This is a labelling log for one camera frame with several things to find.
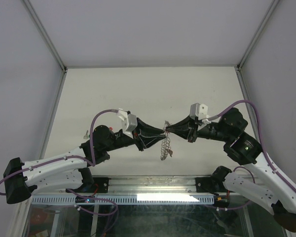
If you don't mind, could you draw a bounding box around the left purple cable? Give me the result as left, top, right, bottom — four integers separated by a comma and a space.
0, 108, 120, 197

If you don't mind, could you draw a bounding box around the green tag key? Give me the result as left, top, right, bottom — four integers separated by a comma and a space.
83, 130, 89, 139

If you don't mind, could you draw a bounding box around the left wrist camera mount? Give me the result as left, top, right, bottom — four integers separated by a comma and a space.
116, 109, 138, 138

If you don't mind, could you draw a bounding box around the white slotted cable duct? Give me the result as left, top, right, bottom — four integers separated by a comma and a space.
31, 194, 214, 206

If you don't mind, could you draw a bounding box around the metal disc with keyrings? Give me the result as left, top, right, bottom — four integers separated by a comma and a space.
160, 120, 172, 161

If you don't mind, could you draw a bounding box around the aluminium frame post right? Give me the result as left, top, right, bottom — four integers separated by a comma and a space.
236, 0, 281, 71

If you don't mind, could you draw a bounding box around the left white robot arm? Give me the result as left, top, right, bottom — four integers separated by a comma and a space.
3, 118, 166, 204

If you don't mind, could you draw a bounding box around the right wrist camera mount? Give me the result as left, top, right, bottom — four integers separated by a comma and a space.
189, 103, 210, 124

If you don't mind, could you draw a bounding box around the red tag key on disc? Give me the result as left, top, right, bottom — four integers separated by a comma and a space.
168, 149, 173, 157

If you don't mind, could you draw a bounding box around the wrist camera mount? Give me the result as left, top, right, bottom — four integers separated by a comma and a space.
189, 103, 210, 124
116, 109, 138, 138

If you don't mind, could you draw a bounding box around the aluminium frame post left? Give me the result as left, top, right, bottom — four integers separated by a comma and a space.
21, 0, 67, 73

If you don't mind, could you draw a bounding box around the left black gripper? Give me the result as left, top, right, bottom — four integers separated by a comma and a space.
105, 118, 166, 152

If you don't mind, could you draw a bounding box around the aluminium frame post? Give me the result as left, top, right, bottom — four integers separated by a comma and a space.
21, 0, 67, 73
236, 0, 281, 71

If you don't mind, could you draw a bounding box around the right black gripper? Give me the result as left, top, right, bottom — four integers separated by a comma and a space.
165, 114, 232, 143

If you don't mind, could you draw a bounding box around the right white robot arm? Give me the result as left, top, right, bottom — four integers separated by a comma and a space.
166, 103, 296, 233

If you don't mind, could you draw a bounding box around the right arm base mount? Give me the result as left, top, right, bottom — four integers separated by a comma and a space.
195, 177, 225, 195

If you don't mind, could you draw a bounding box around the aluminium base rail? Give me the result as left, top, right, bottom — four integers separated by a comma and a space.
92, 174, 237, 196

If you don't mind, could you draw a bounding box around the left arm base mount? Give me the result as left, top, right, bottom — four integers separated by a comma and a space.
86, 177, 110, 195

